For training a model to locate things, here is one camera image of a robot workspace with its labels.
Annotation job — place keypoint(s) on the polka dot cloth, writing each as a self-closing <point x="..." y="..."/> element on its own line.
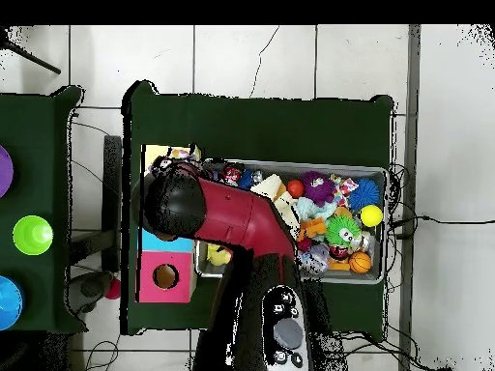
<point x="183" y="154"/>
<point x="344" y="186"/>

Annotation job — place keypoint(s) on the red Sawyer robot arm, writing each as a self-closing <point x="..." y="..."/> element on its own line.
<point x="239" y="220"/>

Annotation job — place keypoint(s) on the wooden three-hole box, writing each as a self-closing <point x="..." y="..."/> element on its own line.
<point x="170" y="288"/>

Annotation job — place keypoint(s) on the shallow silver mesh bin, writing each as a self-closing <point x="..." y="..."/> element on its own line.
<point x="348" y="276"/>

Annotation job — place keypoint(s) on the blue spiky ball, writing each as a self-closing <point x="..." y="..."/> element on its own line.
<point x="245" y="179"/>
<point x="363" y="193"/>

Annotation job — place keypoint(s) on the cream knitted cloth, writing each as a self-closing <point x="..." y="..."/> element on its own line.
<point x="270" y="187"/>

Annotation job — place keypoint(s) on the small orange-red ball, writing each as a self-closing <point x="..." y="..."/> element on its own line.
<point x="295" y="188"/>

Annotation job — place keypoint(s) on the purple spiky monster toy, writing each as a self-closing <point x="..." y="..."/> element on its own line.
<point x="318" y="188"/>

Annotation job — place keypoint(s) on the dark green tablecloth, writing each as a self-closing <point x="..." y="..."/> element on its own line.
<point x="34" y="127"/>
<point x="270" y="127"/>

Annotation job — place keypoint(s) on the green spiky toy with eyes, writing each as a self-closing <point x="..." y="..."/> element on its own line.
<point x="336" y="228"/>

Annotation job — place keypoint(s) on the yellow ball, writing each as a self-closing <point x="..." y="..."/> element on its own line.
<point x="371" y="215"/>

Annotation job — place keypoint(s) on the orange toy basketball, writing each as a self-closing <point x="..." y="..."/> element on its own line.
<point x="360" y="262"/>

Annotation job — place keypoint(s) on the small red ball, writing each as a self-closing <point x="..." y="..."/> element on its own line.
<point x="113" y="290"/>

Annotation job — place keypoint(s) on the grey rounded base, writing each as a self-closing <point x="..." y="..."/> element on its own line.
<point x="91" y="288"/>

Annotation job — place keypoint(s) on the lime green bowl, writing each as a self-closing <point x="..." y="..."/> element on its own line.
<point x="33" y="235"/>

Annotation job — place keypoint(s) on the purple bowl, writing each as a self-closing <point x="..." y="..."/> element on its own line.
<point x="4" y="172"/>

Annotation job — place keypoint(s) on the black tripod leg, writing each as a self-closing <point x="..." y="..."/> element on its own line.
<point x="34" y="60"/>

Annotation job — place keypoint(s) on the blue bowl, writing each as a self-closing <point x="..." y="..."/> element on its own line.
<point x="8" y="303"/>

